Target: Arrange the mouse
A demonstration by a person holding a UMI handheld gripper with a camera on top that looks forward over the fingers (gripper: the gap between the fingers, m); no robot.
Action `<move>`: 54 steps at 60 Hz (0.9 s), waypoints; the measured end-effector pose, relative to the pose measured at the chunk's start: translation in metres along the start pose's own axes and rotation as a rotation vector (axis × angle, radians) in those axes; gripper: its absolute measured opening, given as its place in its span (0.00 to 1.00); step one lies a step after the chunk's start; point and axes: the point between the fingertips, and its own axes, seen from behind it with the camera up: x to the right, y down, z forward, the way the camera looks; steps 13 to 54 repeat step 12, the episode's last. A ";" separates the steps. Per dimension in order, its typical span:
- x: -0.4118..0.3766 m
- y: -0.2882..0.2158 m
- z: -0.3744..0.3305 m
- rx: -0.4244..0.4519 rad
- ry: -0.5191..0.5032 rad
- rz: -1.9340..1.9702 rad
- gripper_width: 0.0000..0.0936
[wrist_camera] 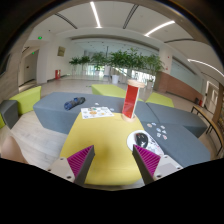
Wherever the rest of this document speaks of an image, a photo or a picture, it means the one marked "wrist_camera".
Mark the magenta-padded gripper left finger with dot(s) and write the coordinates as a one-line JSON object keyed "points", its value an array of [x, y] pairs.
{"points": [[80, 160]]}

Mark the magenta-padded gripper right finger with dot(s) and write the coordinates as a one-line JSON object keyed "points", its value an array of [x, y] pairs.
{"points": [[148, 160]]}

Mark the small loose stickers group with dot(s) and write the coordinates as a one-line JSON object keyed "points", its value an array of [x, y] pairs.
{"points": [[149, 125]]}

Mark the grey upholstered bench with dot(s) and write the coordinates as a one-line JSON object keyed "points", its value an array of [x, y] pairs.
{"points": [[53, 110], [186, 146], [176, 116]]}

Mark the white sticker sheet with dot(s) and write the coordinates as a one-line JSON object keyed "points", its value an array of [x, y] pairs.
{"points": [[96, 112]]}

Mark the lime green upholstered bench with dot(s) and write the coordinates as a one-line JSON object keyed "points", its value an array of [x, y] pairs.
{"points": [[106, 90], [26, 100], [160, 99]]}

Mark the dark grey ottoman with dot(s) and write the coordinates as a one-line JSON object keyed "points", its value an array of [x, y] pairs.
{"points": [[8, 113]]}

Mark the red fire extinguisher box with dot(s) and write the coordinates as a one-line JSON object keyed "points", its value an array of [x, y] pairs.
{"points": [[57, 74]]}

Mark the potted green plants row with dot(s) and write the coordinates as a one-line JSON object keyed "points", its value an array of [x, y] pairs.
{"points": [[123, 61]]}

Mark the strip ceiling lights group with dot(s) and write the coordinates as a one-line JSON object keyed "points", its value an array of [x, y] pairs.
{"points": [[95, 15]]}

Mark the wooden bench with dark frame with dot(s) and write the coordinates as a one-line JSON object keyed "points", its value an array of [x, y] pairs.
{"points": [[203, 115]]}

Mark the brown wall plaque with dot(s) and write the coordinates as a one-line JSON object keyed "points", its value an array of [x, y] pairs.
{"points": [[61, 51]]}

